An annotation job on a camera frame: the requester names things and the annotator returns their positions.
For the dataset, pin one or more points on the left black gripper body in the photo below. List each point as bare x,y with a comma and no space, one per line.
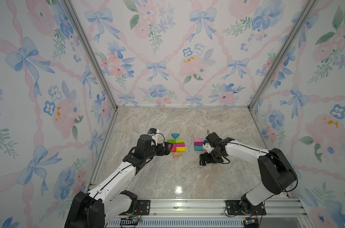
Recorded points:
156,150

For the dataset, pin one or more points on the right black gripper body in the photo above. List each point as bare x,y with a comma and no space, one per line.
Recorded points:
212,157

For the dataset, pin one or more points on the teal rectangular block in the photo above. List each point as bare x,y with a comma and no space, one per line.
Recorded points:
198,148

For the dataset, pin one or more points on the teal triangle block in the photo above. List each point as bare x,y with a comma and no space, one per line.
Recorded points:
175,135

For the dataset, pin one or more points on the yellow block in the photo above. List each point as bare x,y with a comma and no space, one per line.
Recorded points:
180,149

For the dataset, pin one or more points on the tan wooden block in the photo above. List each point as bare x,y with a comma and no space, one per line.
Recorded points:
177,154

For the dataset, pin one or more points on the lime green block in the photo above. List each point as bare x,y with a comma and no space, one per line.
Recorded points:
180,141

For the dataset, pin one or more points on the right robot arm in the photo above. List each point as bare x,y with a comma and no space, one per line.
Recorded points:
276,172

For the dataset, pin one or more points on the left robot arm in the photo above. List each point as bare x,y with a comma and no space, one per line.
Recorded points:
99,206

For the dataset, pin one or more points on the green circuit board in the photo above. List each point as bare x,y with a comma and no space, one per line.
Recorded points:
251,223

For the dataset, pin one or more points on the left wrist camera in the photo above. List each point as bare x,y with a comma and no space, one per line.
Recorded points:
155,134

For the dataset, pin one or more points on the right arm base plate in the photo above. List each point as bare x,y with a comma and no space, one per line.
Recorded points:
235,208

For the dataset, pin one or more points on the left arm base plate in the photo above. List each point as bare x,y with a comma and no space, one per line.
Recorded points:
138,207

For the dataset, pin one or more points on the left frame post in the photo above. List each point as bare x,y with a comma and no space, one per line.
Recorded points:
70,11

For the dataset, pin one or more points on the frame post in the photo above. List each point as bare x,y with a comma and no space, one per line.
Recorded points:
70,11
286,45

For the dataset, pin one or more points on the right frame post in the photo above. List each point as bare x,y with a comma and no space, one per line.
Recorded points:
286,45

